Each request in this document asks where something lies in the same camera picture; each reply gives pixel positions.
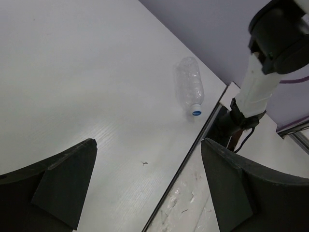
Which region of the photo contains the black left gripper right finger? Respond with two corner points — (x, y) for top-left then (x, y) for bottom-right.
(201, 139), (309, 232)

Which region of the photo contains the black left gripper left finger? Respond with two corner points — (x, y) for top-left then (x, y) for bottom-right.
(0, 139), (98, 232)

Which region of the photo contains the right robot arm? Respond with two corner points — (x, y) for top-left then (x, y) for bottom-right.
(217, 0), (309, 136)

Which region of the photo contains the clear bottle blue cap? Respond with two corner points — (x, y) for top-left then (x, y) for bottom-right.
(173, 57), (204, 116)

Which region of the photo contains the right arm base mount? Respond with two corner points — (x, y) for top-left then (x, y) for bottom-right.
(206, 104), (260, 151)

